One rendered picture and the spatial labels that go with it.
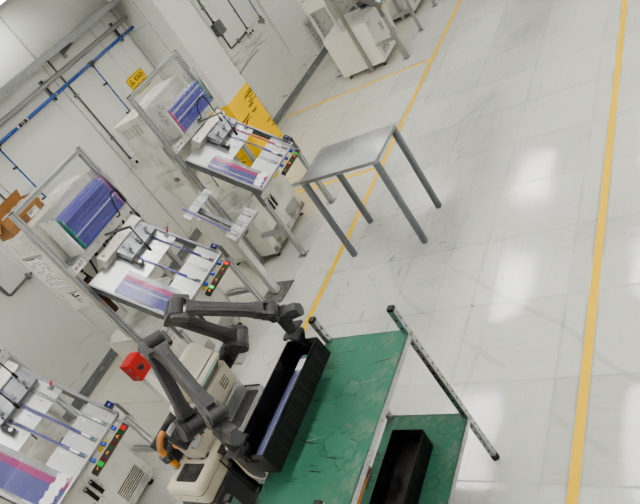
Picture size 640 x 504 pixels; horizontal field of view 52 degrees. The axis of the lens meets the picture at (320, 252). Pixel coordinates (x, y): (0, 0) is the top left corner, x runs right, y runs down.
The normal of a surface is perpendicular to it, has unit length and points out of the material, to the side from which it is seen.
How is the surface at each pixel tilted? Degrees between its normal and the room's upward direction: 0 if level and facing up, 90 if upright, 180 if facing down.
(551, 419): 0
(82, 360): 90
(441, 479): 0
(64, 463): 47
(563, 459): 0
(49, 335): 90
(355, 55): 90
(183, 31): 90
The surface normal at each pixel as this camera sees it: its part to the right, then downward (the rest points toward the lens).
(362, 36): -0.35, 0.68
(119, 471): 0.78, -0.15
